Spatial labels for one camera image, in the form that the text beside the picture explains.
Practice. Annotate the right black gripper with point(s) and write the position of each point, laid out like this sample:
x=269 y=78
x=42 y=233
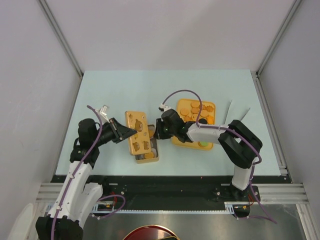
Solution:
x=160 y=134

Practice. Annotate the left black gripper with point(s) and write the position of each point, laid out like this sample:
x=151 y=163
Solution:
x=119 y=131

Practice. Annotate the orange cookie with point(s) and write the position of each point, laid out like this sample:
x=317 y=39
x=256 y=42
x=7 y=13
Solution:
x=151 y=132
x=149 y=155

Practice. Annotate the silver tin lid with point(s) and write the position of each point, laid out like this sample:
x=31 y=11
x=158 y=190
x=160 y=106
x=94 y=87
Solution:
x=139 y=142

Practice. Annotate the yellow cookie tin box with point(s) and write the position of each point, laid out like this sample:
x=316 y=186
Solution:
x=153 y=147

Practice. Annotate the metal tongs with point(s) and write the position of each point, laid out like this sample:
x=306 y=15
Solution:
x=235 y=111

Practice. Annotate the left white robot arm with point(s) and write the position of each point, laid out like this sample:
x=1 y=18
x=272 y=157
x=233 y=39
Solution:
x=66 y=218

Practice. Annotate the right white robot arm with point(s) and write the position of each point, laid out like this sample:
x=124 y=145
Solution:
x=239 y=143

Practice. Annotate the black sandwich cookie on tray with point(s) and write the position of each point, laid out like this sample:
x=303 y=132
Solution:
x=203 y=121

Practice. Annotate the green sandwich cookie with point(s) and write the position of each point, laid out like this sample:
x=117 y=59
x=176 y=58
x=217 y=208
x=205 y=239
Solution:
x=203 y=144

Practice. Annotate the dark red round object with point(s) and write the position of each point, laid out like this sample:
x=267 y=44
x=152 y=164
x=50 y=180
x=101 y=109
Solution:
x=151 y=232

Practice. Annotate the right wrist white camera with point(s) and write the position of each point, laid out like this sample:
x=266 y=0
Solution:
x=164 y=108

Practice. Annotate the wrist white camera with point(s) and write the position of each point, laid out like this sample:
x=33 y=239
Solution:
x=103 y=113
x=164 y=108

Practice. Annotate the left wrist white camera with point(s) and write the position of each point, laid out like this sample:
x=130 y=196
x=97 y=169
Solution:
x=103 y=113

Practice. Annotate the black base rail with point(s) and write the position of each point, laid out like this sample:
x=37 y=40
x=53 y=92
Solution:
x=174 y=192

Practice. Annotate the white cable duct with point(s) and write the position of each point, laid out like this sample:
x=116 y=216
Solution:
x=219 y=208

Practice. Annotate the left aluminium frame post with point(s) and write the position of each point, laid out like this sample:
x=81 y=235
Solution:
x=52 y=21

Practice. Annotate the aluminium frame post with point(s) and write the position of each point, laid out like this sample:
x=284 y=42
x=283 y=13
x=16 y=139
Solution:
x=279 y=35
x=52 y=21

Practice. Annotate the right aluminium frame post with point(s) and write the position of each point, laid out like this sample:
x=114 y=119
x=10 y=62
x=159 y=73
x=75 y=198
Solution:
x=279 y=35

